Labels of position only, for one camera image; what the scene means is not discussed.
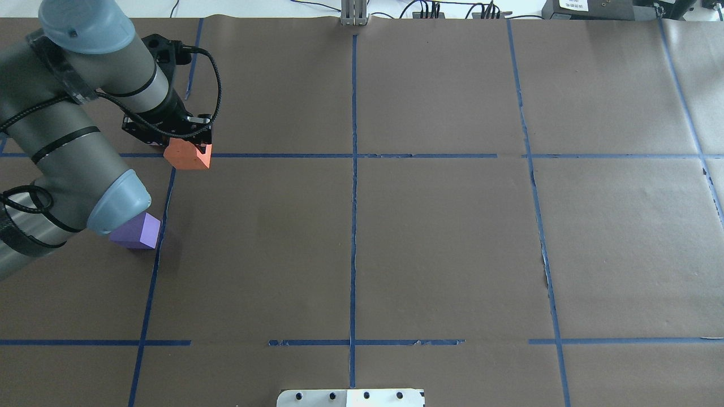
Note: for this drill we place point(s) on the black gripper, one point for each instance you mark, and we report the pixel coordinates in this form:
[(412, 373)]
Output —
[(171, 116)]

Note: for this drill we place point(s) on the orange foam cube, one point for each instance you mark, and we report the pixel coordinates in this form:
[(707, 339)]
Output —
[(184, 155)]

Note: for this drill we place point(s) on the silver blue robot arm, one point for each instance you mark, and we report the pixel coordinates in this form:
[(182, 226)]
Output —
[(85, 51)]

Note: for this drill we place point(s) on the purple foam cube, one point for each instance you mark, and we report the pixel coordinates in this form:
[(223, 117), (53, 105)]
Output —
[(140, 233)]

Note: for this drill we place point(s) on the black power strip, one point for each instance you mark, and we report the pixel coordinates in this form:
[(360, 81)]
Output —
[(429, 15)]

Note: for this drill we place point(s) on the brown paper table cover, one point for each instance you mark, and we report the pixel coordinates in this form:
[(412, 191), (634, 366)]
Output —
[(501, 213)]

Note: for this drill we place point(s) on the black box with label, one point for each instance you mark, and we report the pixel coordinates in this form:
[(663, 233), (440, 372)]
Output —
[(598, 10)]

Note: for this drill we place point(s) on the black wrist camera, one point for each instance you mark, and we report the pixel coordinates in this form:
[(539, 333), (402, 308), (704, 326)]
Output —
[(167, 53)]

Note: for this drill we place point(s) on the aluminium frame post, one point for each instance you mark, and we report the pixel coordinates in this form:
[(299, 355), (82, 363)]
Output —
[(354, 13)]

